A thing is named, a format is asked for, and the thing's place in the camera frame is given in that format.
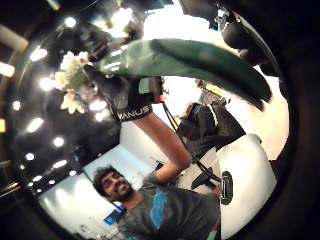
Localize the the person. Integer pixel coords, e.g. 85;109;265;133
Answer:
91;165;223;240

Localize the black cable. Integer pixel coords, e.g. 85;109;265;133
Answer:
161;101;222;184

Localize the group of ceiling lamps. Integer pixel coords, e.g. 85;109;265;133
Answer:
0;6;134;196

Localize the black office chair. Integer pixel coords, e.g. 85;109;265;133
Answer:
177;101;247;158

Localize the white artificial flower bunch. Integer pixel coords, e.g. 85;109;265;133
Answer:
54;49;98;115

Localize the blue monitor screen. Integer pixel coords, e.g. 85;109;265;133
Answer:
102;207;126;227

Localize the large green leaf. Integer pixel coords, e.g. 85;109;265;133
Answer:
97;37;273;112

